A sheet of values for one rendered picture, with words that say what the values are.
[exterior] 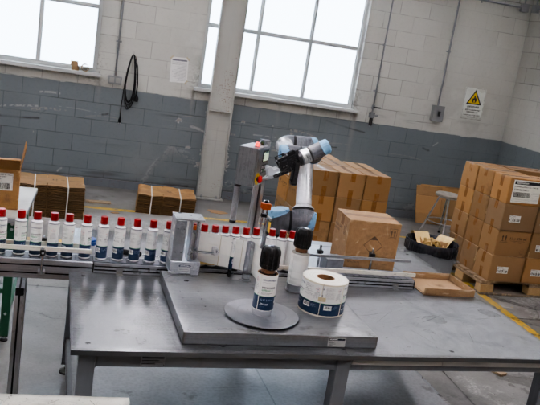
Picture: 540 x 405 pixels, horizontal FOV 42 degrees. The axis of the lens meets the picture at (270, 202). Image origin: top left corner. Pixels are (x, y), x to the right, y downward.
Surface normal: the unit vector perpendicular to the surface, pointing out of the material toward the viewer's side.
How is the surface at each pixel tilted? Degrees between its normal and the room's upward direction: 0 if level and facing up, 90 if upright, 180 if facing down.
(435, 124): 90
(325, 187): 90
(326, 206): 89
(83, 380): 90
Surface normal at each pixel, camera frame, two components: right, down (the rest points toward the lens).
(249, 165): -0.32, 0.15
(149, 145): 0.22, 0.25
